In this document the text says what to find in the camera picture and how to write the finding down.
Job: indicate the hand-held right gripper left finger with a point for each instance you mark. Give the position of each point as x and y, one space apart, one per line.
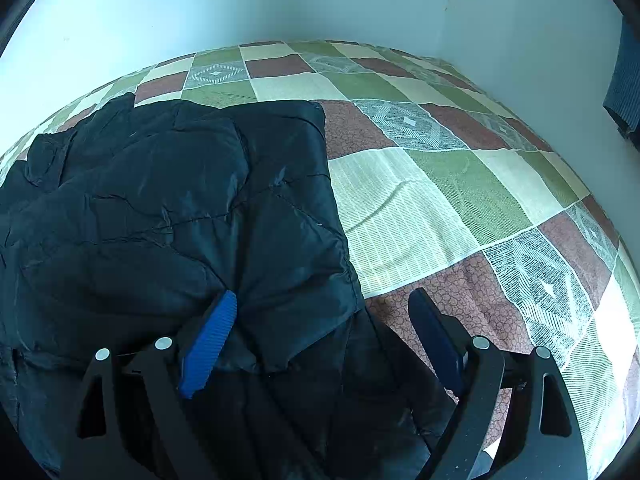
211 342

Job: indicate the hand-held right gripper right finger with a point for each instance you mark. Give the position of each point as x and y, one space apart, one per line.
436 336

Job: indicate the black puffer jacket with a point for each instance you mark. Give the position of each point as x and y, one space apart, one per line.
165 200

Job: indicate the patchwork checkered bedspread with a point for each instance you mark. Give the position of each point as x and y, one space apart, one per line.
430 200

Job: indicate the dark blue curtain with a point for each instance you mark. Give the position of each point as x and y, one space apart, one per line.
625 85

